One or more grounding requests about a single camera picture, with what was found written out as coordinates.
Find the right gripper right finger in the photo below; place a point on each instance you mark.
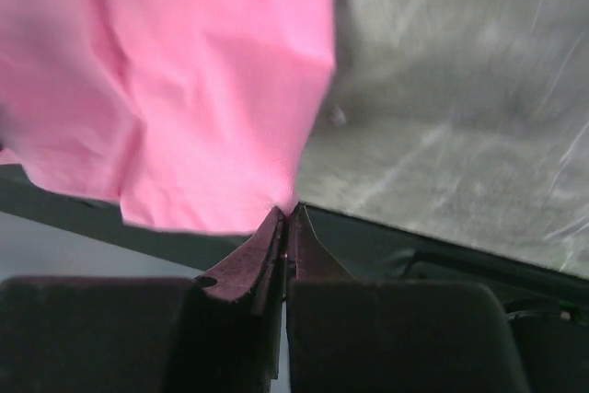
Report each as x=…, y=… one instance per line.
x=326, y=316

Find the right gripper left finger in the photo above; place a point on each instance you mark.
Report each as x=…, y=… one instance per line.
x=244, y=293

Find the pink t shirt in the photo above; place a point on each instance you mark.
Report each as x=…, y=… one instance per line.
x=191, y=115

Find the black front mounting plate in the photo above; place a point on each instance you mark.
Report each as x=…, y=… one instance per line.
x=367, y=250

